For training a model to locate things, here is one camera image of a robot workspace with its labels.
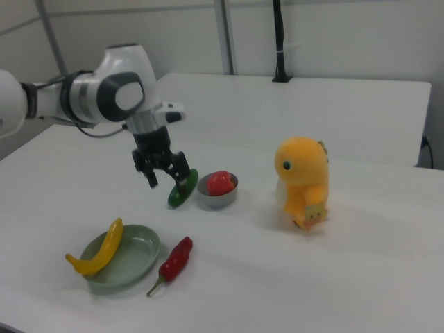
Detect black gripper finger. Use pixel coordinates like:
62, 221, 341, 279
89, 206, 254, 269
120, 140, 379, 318
164, 151, 192, 196
142, 162, 160, 189

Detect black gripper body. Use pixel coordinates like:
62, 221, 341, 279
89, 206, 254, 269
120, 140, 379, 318
130, 126, 178, 176

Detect red chili pepper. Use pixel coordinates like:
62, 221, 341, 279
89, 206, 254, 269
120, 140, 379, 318
146, 236, 194, 298

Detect green toy cucumber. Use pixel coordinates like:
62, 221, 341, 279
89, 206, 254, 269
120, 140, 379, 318
167, 168, 199, 209

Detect red toy apple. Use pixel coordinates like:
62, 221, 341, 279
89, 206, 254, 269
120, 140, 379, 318
207, 170, 234, 198

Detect round metal bowl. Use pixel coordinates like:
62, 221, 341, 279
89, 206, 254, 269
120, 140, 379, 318
196, 173, 240, 210

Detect yellow toy banana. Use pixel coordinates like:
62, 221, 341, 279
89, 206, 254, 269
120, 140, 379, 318
65, 217, 125, 278

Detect white background table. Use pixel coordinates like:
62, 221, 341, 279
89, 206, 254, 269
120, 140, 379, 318
152, 72, 432, 169

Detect yellow dinosaur plush toy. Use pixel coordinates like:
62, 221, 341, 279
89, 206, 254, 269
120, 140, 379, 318
274, 135, 331, 232

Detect yellow cartoon hang tag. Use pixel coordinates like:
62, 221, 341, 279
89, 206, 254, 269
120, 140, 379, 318
300, 202, 329, 232

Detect black pole with clamp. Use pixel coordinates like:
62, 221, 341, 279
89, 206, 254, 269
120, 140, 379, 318
271, 0, 292, 84

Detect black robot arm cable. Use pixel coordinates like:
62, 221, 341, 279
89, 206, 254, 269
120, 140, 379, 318
60, 74, 130, 139

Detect black wall power cable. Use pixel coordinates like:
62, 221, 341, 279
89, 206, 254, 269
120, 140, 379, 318
420, 135, 435, 169

